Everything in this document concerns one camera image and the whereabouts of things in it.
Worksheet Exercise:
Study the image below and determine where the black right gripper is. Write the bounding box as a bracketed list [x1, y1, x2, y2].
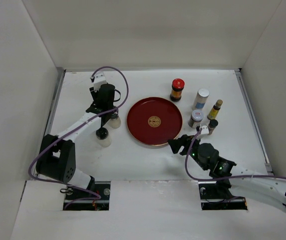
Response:
[167, 133, 208, 171]

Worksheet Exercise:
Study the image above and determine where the glass shaker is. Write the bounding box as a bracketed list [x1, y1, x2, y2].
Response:
[108, 113, 121, 129]
[96, 127, 112, 147]

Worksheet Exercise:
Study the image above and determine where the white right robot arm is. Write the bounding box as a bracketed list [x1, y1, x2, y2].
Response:
[168, 134, 286, 213]

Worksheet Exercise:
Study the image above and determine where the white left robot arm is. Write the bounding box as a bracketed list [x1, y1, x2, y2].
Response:
[36, 83, 119, 200]

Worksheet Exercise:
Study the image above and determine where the grey lid spice jar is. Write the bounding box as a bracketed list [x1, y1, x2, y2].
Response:
[188, 109, 204, 129]

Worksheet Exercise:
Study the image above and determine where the red round tray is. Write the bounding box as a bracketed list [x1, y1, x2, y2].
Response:
[126, 97, 183, 146]

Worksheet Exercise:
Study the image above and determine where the small dark pepper bottle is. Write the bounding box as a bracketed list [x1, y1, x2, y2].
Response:
[207, 119, 218, 135]

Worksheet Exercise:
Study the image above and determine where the white tall canister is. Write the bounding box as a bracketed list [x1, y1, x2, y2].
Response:
[192, 88, 210, 110]

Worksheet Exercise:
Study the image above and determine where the yellow label oil bottle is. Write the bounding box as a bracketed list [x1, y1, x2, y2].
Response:
[207, 99, 223, 120]

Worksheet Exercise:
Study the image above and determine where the red lid sauce jar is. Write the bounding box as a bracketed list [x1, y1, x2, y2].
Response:
[170, 78, 185, 102]

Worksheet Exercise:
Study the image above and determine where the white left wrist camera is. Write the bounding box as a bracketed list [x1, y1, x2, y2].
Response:
[90, 71, 107, 92]

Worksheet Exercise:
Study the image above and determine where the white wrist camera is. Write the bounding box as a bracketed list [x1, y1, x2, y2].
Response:
[90, 71, 107, 92]
[196, 125, 209, 138]

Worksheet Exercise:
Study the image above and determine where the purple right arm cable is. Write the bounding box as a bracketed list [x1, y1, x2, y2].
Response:
[185, 126, 286, 186]

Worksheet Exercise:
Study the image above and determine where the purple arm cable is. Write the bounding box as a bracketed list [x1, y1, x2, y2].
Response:
[185, 126, 286, 186]
[28, 65, 129, 211]

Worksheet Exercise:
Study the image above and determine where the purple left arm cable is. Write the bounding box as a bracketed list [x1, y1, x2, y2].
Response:
[28, 65, 129, 211]

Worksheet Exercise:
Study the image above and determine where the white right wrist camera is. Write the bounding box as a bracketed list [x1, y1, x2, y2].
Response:
[196, 125, 209, 138]

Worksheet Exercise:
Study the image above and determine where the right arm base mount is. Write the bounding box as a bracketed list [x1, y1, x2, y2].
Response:
[199, 182, 247, 211]

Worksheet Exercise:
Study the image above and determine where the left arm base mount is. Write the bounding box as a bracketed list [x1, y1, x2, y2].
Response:
[60, 181, 111, 211]

